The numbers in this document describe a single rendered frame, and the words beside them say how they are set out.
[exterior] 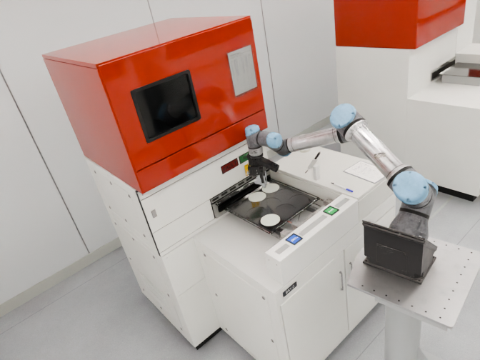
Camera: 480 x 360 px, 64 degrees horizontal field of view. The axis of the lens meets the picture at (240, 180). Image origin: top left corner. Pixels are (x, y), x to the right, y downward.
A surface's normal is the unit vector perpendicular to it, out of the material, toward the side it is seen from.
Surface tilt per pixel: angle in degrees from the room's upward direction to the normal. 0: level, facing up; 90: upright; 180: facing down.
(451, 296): 0
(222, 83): 90
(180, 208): 90
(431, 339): 0
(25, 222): 90
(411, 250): 90
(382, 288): 0
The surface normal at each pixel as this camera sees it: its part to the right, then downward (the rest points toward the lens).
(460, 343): -0.18, -0.85
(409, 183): -0.50, -0.15
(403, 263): -0.65, 0.48
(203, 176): 0.65, 0.28
